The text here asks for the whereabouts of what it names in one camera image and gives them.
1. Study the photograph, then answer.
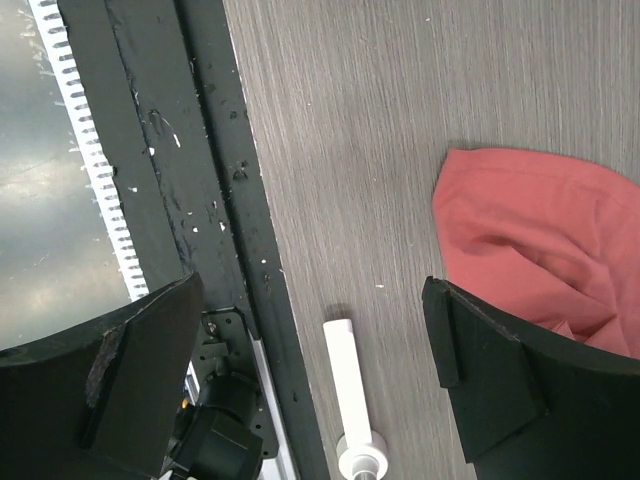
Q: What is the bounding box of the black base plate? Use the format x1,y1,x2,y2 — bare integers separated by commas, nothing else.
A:
59,1,329,479

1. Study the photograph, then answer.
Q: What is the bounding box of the white slotted cable duct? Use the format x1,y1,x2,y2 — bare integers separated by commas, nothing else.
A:
29,1,149,301

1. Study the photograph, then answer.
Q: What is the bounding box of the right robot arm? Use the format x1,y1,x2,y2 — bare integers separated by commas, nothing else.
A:
1,275,639,479

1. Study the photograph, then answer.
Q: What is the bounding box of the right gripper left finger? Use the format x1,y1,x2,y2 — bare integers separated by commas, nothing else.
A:
1,274,204,479

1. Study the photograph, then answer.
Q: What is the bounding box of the red tank top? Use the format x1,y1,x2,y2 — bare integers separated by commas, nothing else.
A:
433,148,639,358

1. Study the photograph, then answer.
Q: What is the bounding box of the grey clothes rack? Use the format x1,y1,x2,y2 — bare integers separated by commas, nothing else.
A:
323,318,389,479

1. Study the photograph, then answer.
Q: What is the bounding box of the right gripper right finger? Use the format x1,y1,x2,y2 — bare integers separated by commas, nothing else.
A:
422,277,639,479

